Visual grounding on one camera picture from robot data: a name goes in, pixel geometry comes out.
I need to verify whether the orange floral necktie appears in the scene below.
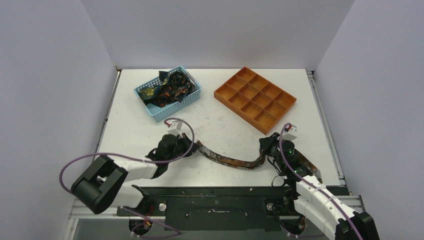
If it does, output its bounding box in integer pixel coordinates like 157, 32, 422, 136
196, 140, 323, 183

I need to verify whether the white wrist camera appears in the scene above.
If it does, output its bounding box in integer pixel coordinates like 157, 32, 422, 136
167, 120, 183, 136
282, 124, 298, 142

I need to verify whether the black metal base plate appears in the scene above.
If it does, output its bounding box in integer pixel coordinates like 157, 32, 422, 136
111, 186, 306, 233

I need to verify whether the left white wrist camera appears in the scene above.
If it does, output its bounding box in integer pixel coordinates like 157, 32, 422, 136
167, 120, 183, 136

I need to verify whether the orange wooden compartment tray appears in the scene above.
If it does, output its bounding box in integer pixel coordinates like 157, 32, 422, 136
214, 66, 297, 135

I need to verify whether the dark tie with yellow flowers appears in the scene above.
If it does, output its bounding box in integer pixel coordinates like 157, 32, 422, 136
138, 86, 162, 105

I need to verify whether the black tie with orange swirls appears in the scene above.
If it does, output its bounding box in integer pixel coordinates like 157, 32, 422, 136
149, 70, 196, 108

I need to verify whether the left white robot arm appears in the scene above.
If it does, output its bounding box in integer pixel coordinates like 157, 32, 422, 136
70, 133, 200, 216

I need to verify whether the light blue plastic basket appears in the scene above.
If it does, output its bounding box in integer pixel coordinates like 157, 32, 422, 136
133, 66, 201, 122

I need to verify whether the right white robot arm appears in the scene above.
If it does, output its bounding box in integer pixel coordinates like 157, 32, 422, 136
259, 132, 380, 240

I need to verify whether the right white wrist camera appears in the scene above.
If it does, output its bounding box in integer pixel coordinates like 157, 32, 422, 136
282, 124, 298, 142

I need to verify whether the aluminium frame rail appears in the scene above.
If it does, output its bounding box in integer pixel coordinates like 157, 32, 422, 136
306, 70, 372, 240

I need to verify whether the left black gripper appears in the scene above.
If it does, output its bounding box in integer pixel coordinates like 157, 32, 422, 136
166, 132, 200, 163

